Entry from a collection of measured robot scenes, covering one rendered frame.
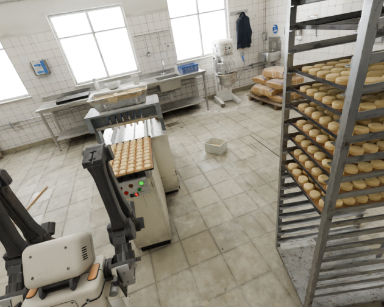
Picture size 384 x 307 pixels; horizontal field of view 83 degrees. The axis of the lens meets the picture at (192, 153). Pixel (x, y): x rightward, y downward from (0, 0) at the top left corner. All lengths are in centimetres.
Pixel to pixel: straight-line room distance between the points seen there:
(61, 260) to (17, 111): 504
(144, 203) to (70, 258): 99
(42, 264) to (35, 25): 486
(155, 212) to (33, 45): 436
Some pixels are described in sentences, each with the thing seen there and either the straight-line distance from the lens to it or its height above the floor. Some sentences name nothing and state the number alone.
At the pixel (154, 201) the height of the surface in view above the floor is 58.
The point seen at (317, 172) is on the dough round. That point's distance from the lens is 121.
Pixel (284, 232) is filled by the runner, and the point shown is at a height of 32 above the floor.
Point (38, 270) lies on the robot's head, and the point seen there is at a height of 111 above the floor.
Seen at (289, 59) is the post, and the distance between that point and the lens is 120.
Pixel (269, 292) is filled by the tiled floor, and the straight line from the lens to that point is 198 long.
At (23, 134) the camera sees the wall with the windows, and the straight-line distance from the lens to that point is 599.
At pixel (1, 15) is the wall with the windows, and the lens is 561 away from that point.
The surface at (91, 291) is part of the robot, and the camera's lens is 99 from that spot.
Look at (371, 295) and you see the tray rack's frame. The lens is 196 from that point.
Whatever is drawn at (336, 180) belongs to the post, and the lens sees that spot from 99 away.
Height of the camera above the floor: 176
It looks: 30 degrees down
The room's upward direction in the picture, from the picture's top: 11 degrees counter-clockwise
